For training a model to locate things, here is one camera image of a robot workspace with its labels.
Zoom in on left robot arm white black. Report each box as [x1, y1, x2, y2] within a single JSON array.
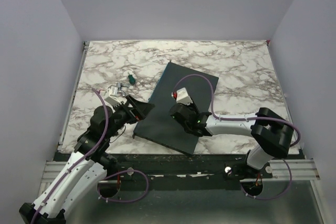
[[19, 95, 155, 223]]

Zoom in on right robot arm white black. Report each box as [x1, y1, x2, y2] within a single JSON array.
[[169, 103, 294, 178]]

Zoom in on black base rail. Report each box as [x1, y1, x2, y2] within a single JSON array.
[[54, 152, 274, 190]]

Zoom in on green handled screwdriver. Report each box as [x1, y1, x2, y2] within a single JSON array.
[[128, 74, 136, 86]]

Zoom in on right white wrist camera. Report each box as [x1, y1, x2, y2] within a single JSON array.
[[172, 88, 193, 105]]

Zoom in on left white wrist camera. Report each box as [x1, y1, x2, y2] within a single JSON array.
[[103, 86, 123, 107]]

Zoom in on dark flat metal box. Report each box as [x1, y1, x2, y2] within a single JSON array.
[[133, 62, 220, 155]]

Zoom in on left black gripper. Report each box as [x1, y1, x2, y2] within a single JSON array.
[[106, 95, 155, 140]]

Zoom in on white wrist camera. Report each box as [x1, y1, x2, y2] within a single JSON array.
[[172, 88, 193, 105], [103, 86, 123, 107]]

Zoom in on chrome metal fitting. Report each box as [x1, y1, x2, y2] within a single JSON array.
[[117, 82, 129, 97]]

